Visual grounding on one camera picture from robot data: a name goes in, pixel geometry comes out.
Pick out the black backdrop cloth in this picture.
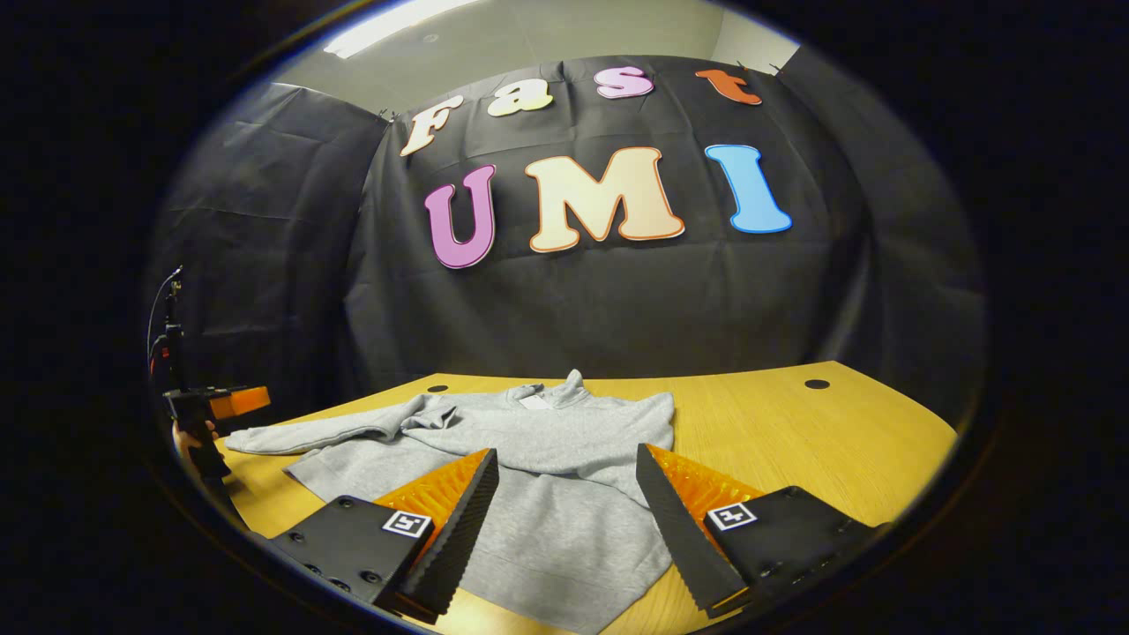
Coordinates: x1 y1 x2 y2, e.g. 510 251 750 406
146 55 984 433

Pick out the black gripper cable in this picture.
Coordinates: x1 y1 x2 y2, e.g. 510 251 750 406
147 265 184 376

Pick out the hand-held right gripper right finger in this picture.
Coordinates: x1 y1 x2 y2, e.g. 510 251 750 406
635 444 892 618

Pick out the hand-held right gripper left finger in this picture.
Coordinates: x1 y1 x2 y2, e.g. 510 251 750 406
265 448 500 625

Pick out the grey sweatshirt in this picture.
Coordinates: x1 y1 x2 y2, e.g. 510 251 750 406
225 369 676 634

